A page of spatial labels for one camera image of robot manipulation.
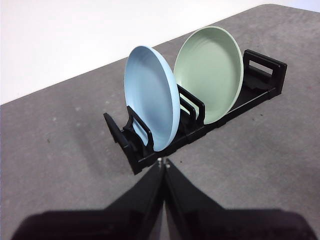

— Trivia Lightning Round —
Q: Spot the pale green plate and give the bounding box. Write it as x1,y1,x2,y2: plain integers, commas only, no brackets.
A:
173,26,244,125

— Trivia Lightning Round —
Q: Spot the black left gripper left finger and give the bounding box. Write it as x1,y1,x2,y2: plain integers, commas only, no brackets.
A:
11,157,165,240

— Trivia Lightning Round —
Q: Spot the pale blue plate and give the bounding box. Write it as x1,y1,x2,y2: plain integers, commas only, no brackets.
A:
123,45,180,152

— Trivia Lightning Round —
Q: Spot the black plate rack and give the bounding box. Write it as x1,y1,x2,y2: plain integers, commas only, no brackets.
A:
103,49,288,176

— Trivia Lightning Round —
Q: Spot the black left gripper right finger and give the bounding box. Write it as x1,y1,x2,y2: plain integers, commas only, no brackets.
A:
164,157,317,240

